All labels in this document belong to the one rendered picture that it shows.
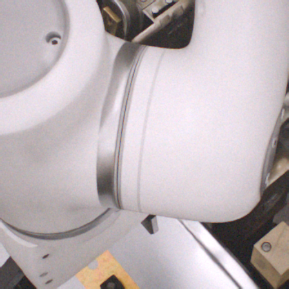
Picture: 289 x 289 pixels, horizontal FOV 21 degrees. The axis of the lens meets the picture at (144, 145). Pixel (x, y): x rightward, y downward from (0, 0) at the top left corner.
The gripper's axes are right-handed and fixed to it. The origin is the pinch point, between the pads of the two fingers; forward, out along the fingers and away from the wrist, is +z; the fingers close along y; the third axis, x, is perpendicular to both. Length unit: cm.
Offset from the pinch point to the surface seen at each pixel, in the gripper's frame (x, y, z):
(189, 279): 3.9, -5.8, 12.0
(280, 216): -0.6, -25.1, 42.0
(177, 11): -15.3, -20.8, 5.5
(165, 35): -14.9, -18.9, 7.1
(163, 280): 2.4, -4.0, 12.0
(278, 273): 9.4, -10.8, 5.9
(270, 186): 3.0, -16.1, 7.5
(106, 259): -2.4, -1.2, 11.8
